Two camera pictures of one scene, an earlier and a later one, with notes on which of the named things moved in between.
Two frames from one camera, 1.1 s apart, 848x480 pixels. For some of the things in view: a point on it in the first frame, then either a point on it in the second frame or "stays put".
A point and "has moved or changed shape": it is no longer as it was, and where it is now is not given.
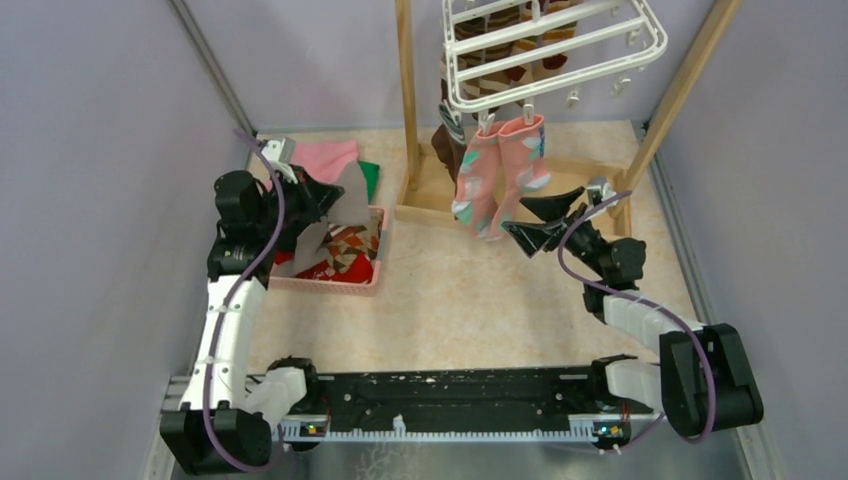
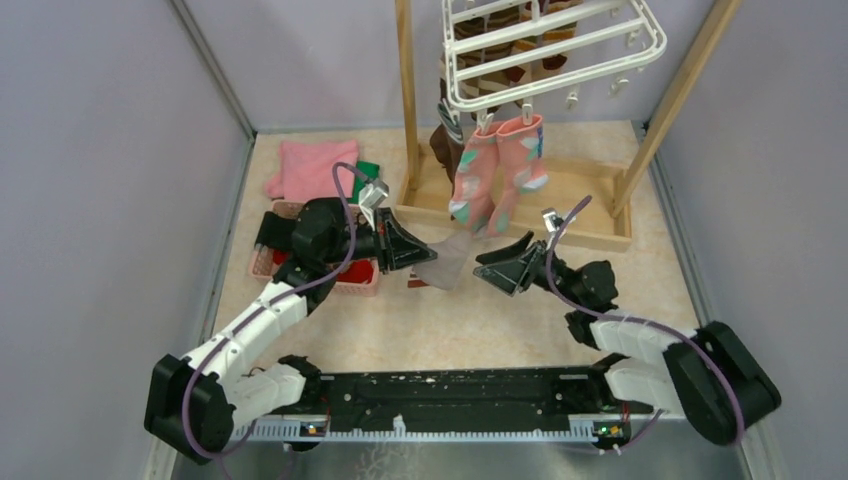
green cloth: x=371 y=172 stays put
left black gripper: x=316 y=198 to x=404 y=249
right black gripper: x=533 y=236 to x=512 y=274
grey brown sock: x=343 y=236 has moved or changed shape
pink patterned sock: x=522 y=168 stays put
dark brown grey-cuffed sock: x=450 y=146 stays put
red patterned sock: x=359 y=271 stays put
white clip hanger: x=501 y=55 stays put
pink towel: x=325 y=160 stays put
